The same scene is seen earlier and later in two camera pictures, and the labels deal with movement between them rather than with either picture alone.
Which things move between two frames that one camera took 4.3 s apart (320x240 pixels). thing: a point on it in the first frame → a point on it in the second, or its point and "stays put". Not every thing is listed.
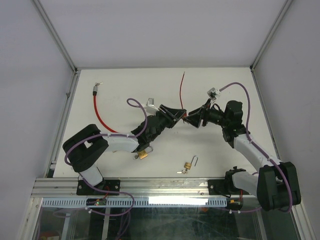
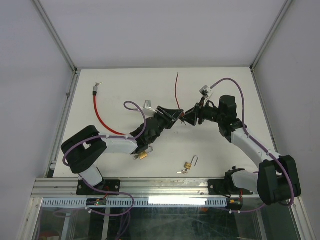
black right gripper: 195,116 stays put
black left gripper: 176,114 stays put
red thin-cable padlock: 180,90 → 182,113
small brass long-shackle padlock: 188,165 stays put
